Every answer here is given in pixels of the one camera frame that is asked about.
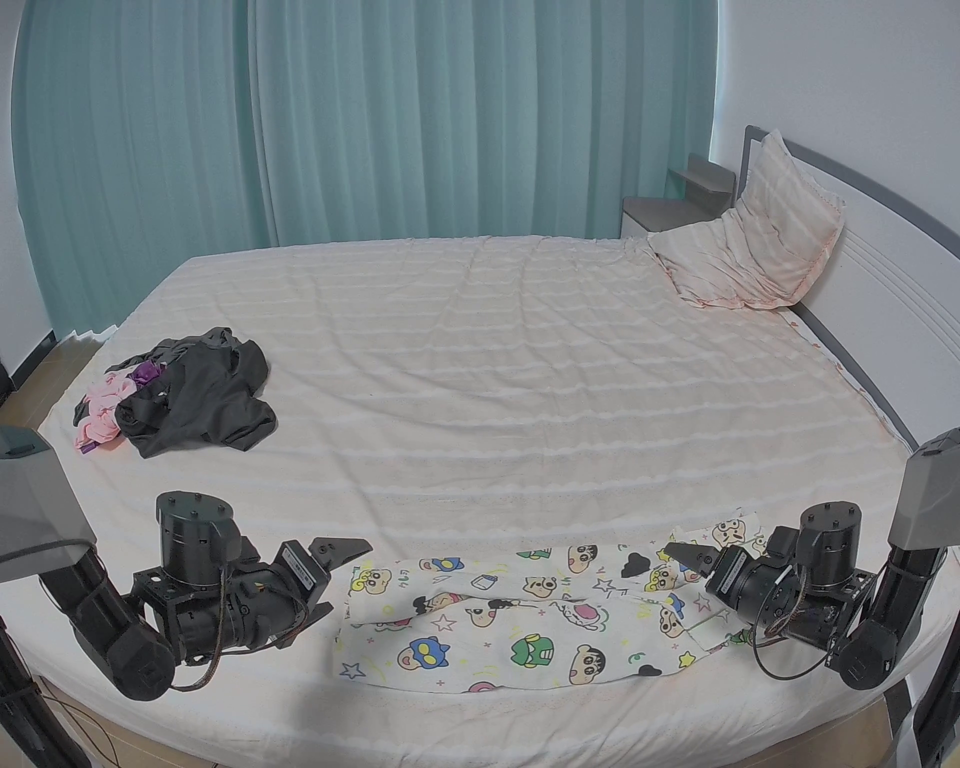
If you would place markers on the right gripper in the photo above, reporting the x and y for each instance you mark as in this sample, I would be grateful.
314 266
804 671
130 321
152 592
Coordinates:
750 585

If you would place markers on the grey white bedside table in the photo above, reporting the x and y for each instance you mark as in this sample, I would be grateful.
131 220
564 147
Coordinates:
667 210

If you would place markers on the bed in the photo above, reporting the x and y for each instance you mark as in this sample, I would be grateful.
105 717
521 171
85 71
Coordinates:
487 360

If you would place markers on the pile of clothes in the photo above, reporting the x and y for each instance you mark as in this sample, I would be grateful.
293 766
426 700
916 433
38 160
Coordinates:
210 397

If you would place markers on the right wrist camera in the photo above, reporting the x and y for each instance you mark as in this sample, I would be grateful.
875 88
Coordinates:
781 544

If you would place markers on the blue-green curtain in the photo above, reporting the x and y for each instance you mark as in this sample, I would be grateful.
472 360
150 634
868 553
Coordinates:
487 112
150 150

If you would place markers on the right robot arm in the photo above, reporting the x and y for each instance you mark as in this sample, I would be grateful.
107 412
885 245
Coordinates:
832 547

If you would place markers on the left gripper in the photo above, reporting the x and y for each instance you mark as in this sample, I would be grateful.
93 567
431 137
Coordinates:
277 600

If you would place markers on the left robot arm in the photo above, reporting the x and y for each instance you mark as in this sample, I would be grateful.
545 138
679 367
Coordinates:
45 517

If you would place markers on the cream striped pillow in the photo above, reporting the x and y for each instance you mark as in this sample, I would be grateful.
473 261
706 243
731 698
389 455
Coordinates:
757 232

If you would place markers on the black chest of drawers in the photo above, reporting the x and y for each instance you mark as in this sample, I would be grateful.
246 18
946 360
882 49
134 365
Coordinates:
3 382

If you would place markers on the white printed pyjama top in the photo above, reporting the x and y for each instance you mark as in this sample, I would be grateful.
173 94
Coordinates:
525 622

